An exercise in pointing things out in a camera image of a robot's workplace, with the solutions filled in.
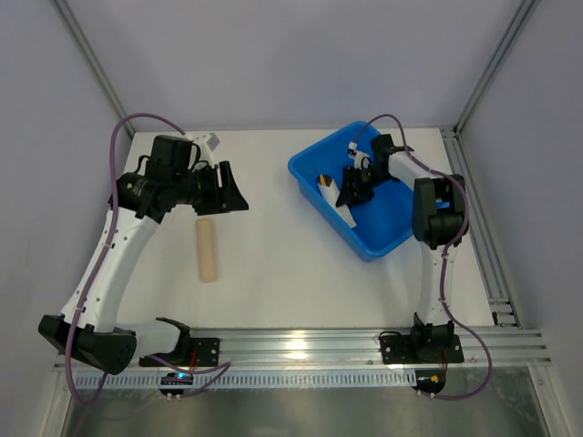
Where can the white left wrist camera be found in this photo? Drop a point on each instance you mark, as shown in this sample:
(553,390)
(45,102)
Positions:
(205,144)

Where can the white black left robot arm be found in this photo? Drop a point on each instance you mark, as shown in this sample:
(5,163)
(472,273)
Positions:
(177,171)

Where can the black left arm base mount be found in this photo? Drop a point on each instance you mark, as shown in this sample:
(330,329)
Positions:
(196,353)

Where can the aluminium front rail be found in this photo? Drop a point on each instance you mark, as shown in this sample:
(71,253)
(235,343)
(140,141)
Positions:
(323,349)

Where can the aluminium frame post left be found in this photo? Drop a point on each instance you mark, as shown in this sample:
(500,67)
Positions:
(84,47)

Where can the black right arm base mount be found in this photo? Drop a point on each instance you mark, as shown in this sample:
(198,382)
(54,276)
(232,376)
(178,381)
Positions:
(425,343)

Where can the copper spoon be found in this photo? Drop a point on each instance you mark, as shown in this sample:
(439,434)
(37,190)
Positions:
(324,180)

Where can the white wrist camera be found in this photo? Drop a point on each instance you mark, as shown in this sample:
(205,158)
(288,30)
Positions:
(205,144)
(360,159)

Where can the aluminium frame post right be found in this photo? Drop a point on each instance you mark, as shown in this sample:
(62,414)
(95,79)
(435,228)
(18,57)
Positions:
(516,25)

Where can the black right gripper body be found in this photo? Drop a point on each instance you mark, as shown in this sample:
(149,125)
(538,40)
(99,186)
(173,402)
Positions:
(361,179)

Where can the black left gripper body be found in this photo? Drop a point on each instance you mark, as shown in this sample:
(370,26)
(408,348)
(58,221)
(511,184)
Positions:
(214,190)

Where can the white slotted cable duct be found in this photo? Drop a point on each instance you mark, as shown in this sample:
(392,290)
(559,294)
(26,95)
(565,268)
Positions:
(246,379)

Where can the aluminium frame post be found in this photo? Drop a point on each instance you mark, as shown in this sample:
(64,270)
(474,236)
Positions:
(516,25)
(84,47)

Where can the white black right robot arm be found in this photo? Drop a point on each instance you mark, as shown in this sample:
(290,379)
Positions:
(439,222)

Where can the beige utensil holder case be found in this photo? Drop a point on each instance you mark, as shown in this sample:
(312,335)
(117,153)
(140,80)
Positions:
(207,257)

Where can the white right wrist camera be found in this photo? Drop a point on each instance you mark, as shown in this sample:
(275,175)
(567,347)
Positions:
(360,159)

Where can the blue plastic bin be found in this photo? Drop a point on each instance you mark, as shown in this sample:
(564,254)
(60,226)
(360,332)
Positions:
(372,229)

